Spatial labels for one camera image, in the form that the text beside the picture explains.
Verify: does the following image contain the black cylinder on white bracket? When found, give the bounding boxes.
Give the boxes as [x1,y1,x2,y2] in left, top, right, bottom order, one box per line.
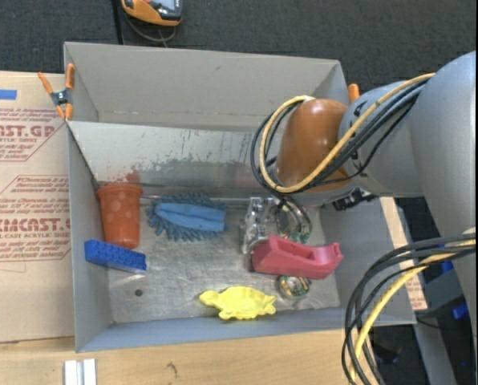
[331,188,376,211]

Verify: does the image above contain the brown cardboard board red print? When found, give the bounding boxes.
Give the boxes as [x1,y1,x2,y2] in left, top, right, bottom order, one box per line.
[0,69,429,345]

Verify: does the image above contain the blue flat block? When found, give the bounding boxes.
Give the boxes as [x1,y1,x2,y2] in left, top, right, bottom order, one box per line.
[83,239,148,274]

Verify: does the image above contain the orange plastic cup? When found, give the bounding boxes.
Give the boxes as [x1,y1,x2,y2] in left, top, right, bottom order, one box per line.
[95,182,144,250]

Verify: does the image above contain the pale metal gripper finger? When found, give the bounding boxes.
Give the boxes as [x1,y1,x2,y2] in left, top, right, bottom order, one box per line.
[246,197,266,226]
[241,222,265,256]

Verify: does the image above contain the red tape dispenser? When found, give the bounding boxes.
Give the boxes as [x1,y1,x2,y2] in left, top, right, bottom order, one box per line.
[250,233,345,281]

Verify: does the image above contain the yellow toy turtle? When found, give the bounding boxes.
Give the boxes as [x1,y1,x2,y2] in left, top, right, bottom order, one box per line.
[198,286,277,322]

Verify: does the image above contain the grey metal bin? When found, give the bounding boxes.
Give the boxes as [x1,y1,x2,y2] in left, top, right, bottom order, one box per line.
[63,41,419,354]

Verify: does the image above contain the clear round glass thing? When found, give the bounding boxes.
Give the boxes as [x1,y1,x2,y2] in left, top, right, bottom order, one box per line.
[276,275,313,301]

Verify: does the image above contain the blue microfibre duster cloth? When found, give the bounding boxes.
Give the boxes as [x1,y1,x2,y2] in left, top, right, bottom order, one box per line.
[145,192,229,243]

